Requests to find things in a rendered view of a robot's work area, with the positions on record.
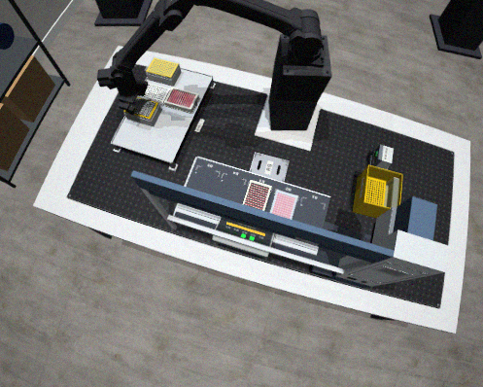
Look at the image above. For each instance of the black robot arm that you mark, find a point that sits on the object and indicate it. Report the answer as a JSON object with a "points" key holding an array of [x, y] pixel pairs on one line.
{"points": [[307, 38]]}

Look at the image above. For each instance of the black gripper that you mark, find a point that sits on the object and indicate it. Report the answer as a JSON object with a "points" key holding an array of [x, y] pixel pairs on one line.
{"points": [[137, 89]]}

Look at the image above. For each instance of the white trough reservoir with red liquid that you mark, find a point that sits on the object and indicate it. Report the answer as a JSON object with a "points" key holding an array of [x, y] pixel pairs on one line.
{"points": [[187, 102]]}

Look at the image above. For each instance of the yellow waste bin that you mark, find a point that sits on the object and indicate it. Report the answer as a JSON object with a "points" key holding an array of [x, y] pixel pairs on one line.
{"points": [[370, 209]]}

